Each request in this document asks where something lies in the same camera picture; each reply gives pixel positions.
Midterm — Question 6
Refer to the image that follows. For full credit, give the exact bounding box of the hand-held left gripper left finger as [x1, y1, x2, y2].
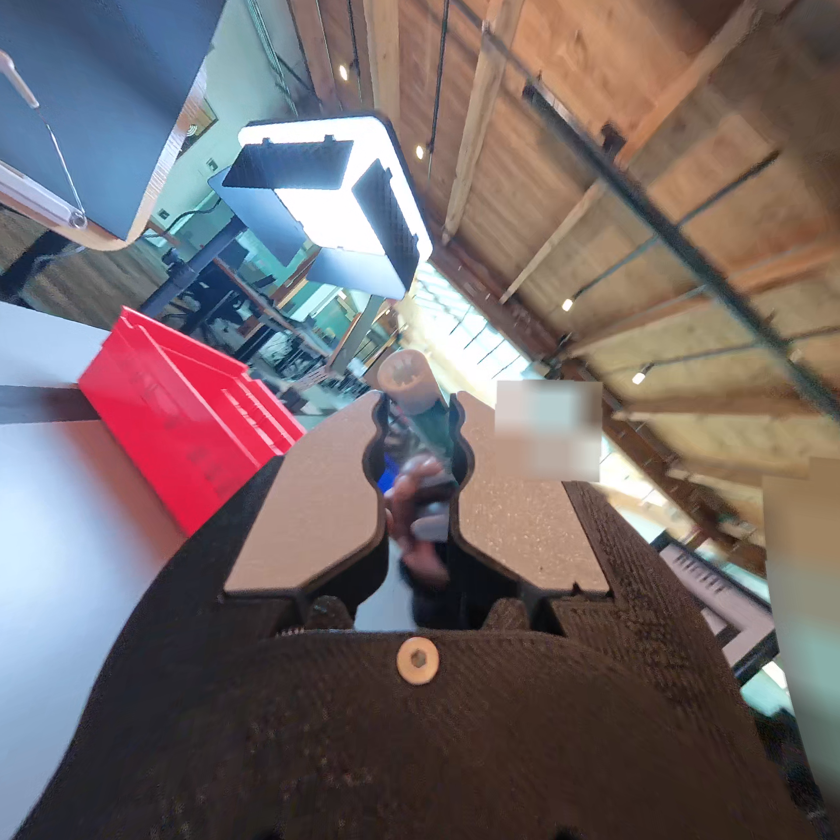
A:
[222, 390, 391, 611]

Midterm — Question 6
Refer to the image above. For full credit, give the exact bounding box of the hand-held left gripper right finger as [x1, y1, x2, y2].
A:
[448, 390, 613, 601]

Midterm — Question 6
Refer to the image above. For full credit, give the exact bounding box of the green dry erase marker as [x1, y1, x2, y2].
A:
[377, 349, 458, 460]

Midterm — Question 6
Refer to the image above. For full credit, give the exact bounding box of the person's right hand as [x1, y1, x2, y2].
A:
[384, 455, 460, 588]

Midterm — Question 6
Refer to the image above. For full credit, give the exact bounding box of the red plastic bin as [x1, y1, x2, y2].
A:
[77, 306, 307, 537]

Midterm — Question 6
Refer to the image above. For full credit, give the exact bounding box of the black light stand pole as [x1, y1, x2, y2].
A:
[140, 217, 249, 320]

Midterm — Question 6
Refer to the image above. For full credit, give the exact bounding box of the studio light panel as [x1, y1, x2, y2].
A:
[209, 113, 435, 301]

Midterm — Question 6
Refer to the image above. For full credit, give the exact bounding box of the black board with wooden edge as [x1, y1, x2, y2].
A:
[0, 0, 228, 252]

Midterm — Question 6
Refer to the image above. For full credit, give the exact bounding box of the wall poster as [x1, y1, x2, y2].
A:
[177, 98, 219, 158]

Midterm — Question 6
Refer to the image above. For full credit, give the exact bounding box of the white tipped elastic cord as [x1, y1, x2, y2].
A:
[0, 49, 88, 221]

